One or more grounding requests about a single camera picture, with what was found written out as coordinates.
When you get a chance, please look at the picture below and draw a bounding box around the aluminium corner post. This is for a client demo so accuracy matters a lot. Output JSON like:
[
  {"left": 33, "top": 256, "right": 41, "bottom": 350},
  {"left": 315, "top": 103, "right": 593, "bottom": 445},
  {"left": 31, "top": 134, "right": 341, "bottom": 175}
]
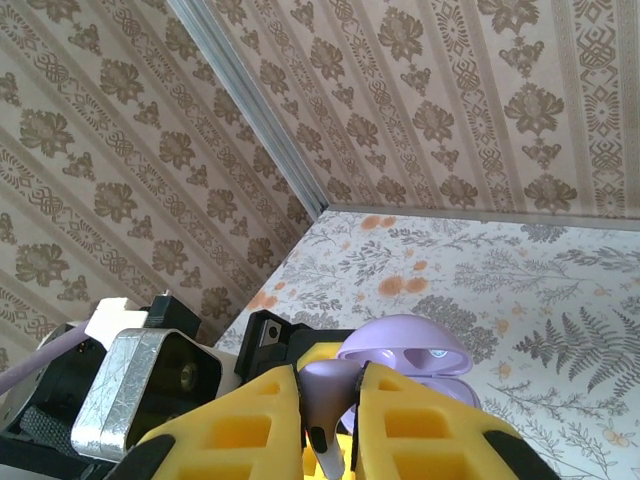
[{"left": 164, "top": 0, "right": 330, "bottom": 217}]

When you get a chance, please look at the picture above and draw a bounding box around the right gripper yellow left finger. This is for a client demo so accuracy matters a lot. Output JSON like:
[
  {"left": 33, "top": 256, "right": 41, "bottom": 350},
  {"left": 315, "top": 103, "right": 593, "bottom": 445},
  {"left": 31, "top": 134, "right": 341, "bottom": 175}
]
[{"left": 115, "top": 363, "right": 307, "bottom": 480}]

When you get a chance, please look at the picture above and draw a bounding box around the purple wireless earbud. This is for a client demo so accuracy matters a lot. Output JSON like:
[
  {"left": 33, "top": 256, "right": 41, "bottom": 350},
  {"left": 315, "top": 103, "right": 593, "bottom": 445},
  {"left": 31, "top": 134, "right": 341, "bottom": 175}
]
[{"left": 298, "top": 359, "right": 362, "bottom": 480}]

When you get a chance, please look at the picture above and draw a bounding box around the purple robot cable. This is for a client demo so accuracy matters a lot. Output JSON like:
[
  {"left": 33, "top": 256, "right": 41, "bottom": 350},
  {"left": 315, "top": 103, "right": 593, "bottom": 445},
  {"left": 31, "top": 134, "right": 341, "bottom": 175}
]
[{"left": 0, "top": 322, "right": 99, "bottom": 389}]

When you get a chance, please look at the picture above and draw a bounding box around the aluminium back edge rail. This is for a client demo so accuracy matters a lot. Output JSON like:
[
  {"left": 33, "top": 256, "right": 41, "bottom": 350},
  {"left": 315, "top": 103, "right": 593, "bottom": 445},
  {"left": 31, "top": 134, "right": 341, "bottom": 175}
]
[{"left": 323, "top": 201, "right": 640, "bottom": 225}]

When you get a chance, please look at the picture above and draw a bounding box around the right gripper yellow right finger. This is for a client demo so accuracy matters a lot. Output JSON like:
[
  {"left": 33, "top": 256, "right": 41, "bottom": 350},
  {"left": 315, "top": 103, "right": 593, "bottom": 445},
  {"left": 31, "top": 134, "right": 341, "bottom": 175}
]
[{"left": 348, "top": 362, "right": 560, "bottom": 480}]

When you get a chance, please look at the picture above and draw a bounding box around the purple earbud charging case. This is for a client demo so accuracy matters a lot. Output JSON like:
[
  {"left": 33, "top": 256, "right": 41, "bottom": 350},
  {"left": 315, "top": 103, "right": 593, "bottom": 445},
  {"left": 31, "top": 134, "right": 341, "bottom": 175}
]
[{"left": 335, "top": 318, "right": 485, "bottom": 439}]

